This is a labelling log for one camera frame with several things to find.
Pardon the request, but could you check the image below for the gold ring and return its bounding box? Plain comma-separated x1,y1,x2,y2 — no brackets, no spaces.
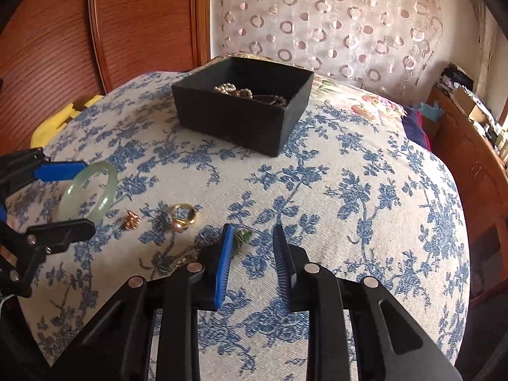
170,203,197,225

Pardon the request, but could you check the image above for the long wooden cabinet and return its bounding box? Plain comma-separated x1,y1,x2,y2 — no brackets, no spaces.
426,87,508,239

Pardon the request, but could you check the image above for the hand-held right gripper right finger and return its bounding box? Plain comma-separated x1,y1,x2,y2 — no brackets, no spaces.
272,223,463,381

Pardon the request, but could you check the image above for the black square box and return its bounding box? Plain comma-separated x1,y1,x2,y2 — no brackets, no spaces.
170,56,315,157

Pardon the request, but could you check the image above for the dark pile of clothes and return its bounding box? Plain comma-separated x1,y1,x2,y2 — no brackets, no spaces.
438,63,475,92

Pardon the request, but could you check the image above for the pale green jade bangle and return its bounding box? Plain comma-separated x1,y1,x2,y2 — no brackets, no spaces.
59,162,119,223

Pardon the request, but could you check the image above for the red navy blanket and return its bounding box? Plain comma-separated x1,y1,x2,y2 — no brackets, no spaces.
401,107,433,151

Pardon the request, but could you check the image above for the circle patterned sheer curtain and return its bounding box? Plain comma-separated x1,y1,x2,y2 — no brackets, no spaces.
210,0,443,92

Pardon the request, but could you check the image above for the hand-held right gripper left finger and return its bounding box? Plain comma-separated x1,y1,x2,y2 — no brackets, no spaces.
51,223,235,381

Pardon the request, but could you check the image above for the green pendant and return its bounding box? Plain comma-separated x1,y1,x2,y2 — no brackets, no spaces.
234,228,253,252

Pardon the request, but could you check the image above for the rose gold earring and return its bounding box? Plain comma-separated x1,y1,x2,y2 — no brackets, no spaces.
121,208,141,229

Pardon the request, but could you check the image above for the white pearl bracelet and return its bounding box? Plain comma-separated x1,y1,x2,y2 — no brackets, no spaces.
213,83,255,98

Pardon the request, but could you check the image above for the yellow foam object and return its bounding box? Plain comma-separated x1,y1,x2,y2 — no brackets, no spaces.
31,95,104,149

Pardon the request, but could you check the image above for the cardboard box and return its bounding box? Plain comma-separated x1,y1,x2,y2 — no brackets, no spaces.
452,86,479,117

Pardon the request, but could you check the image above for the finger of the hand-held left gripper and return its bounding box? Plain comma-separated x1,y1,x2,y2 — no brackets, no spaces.
0,218,97,298
0,148,89,207

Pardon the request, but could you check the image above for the wooden wardrobe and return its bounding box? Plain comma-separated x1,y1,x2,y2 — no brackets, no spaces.
0,0,211,104

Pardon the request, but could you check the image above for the light blue bag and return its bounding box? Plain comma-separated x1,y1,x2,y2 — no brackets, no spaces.
413,102,443,122

